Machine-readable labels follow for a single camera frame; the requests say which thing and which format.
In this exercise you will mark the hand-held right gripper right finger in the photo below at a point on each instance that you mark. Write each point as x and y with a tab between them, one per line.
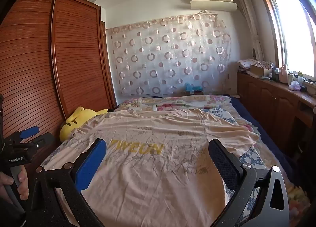
222	162

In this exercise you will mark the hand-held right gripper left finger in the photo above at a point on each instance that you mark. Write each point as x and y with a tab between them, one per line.
91	165

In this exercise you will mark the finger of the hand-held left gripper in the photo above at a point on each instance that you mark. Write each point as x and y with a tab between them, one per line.
44	139
29	132

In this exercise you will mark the beige printed T-shirt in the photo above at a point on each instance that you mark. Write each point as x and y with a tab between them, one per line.
148	180

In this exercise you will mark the person's left hand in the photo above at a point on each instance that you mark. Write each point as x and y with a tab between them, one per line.
23	185

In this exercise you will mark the blue floral bed sheet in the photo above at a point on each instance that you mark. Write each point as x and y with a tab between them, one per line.
249	158

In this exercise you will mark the yellow plush toy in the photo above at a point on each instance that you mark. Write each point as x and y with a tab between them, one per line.
71	123

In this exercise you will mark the dark blue bed cover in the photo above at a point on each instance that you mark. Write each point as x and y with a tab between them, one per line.
261	128

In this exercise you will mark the wooden louvred wardrobe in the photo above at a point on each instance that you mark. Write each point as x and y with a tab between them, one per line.
29	56

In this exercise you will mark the long wooden side cabinet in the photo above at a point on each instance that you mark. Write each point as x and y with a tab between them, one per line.
266	98

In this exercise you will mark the teal plastic item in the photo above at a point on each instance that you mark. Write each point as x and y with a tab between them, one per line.
190	87

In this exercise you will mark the open cardboard box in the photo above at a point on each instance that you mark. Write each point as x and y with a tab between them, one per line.
258	69

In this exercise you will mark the pale purple plastic bag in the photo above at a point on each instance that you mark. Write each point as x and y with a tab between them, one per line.
295	85

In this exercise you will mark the pink bottle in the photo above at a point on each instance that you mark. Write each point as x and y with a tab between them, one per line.
283	75

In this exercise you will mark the white jar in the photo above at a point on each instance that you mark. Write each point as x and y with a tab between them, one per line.
290	78

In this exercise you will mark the sheer circle-patterned curtain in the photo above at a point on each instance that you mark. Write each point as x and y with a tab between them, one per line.
160	56

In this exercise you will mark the wooden-framed window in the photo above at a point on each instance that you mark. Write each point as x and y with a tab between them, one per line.
296	32

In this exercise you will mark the white patterned window curtain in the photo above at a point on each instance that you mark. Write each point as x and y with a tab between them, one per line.
249	14

